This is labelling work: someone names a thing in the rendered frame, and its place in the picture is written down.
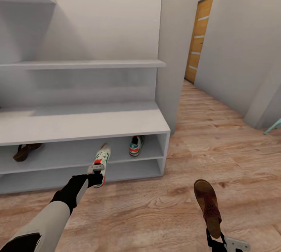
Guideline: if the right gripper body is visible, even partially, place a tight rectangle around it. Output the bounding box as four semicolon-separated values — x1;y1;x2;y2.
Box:
212;239;244;252

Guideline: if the gym shoe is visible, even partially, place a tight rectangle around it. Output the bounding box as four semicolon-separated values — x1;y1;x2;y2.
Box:
130;135;145;156
93;143;111;188

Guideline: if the sandal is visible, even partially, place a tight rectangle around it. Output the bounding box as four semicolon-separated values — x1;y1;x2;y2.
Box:
13;143;43;162
194;179;222;239

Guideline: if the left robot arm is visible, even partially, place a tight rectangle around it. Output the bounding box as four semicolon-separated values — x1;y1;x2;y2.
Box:
0;164;106;252

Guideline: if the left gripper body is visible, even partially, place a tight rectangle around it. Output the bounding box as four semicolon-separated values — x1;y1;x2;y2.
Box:
89;174;103;187

